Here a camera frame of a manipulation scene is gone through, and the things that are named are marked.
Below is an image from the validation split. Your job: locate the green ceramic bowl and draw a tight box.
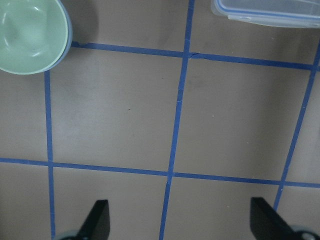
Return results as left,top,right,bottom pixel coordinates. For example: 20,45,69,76
0,0,69,75

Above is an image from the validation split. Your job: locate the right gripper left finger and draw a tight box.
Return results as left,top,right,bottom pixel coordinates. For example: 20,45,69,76
78,199,111,240

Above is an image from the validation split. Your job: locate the clear plastic container blue lid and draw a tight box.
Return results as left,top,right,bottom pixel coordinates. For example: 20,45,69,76
210,0,320,29

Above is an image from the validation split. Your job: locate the blue ceramic bowl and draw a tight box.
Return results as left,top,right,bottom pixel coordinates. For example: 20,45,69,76
43,0,73,71

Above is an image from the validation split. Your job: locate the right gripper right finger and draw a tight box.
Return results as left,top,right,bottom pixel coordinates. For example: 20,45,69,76
250,197,296,240

